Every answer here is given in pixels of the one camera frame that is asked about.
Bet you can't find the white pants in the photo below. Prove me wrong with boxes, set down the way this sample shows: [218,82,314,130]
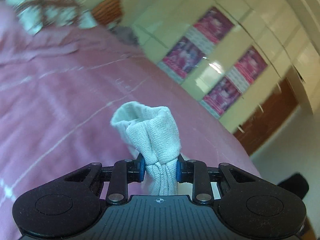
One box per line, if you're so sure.
[110,101,181,196]

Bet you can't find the lower right pink poster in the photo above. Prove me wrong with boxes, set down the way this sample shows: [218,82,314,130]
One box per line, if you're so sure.
[200,77,241,119]

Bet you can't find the pink poster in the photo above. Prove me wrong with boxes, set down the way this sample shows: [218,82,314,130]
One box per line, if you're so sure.
[157,37,205,84]
[200,77,241,119]
[185,7,235,55]
[226,46,268,94]

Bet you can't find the brown wooden door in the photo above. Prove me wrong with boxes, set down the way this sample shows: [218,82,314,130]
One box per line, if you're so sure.
[234,78,298,155]

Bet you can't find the pink checked bedspread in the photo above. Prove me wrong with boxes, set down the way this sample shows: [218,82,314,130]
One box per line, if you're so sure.
[1,3,258,239]

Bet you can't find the black garment on chair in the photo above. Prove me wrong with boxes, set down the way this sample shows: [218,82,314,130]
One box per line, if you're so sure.
[277,173,310,199]

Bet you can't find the upper right pink poster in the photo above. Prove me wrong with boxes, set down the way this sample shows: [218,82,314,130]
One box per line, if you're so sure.
[226,46,268,94]

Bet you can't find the lower left pink poster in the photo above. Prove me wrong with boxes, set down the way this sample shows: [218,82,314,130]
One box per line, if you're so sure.
[157,37,205,84]

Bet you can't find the cream wardrobe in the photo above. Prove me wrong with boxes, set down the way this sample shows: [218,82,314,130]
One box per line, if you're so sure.
[132,0,319,132]

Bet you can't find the grey crumpled cloth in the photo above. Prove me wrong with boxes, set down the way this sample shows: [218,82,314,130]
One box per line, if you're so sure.
[110,26,139,46]

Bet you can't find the upper left pink poster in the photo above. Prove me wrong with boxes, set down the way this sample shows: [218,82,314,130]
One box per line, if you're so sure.
[185,7,235,55]

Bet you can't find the white patterned pillow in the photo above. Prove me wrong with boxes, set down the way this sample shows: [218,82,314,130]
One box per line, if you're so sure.
[4,0,98,35]

